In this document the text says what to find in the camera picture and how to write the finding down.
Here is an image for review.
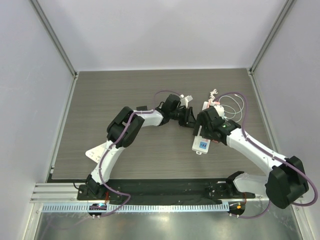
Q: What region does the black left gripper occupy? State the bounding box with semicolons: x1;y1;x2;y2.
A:
169;106;197;129

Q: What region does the white power strip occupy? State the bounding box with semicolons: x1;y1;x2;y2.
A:
191;100;213;156

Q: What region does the black cube socket adapter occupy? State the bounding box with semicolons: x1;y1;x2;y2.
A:
136;105;148;111

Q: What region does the white triangular power socket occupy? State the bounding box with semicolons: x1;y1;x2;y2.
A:
85;142;107;164

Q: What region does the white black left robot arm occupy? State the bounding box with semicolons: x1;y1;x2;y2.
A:
77;92;196;200

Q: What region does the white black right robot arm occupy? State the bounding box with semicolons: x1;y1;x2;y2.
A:
193;106;309;209

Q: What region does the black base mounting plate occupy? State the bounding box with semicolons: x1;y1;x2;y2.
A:
77;178;256;201

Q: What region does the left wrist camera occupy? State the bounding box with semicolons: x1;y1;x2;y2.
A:
179;94;193;108

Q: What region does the white charging cable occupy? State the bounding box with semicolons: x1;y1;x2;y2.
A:
221;93;247;123

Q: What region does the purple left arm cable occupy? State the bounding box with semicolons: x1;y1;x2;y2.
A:
96;90;181;216

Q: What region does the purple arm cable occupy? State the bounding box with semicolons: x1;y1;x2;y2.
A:
216;92;319;218
96;90;181;216

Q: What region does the white perforated cable duct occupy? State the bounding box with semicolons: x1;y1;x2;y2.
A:
42;202;230;214

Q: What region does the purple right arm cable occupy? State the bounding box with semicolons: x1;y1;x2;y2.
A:
216;92;319;218

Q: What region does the aluminium right frame post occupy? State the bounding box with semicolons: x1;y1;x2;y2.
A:
247;0;296;76

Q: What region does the aluminium frame post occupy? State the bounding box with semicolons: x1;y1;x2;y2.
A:
247;0;296;76
29;0;77;79

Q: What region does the aluminium front frame rail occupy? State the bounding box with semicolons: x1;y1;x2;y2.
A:
29;180;305;204

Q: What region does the aluminium left frame post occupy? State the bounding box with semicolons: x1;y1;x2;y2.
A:
29;0;77;79

